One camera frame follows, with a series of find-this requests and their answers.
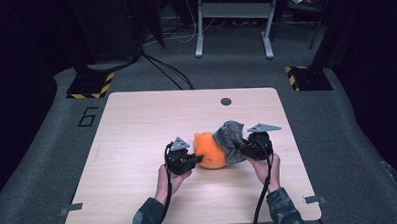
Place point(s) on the white metal desk frame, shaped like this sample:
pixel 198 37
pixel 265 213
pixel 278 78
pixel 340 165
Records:
pixel 236 10

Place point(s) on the grey fuzzy plush cover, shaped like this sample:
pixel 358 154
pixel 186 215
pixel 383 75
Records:
pixel 228 137

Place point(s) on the black stand base striped edge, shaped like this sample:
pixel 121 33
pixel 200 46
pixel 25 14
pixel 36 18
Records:
pixel 310 78
pixel 89 87

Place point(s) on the person's right hand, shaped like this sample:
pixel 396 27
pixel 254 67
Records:
pixel 272 172

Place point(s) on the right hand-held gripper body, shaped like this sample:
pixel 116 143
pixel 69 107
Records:
pixel 259 145

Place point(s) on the grey tape strip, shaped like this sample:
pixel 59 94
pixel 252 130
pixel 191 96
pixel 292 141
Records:
pixel 71 208
pixel 314 199

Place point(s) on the person's left hand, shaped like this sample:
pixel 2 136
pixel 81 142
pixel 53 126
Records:
pixel 164 186

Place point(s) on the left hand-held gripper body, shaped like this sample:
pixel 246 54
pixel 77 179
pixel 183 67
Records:
pixel 178 159

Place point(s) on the orange plush toy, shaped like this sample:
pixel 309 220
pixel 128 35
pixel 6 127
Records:
pixel 210 155

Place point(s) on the dark cabinet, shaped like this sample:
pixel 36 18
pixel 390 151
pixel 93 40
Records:
pixel 106 25

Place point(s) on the dark round table grommet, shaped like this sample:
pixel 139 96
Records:
pixel 225 101

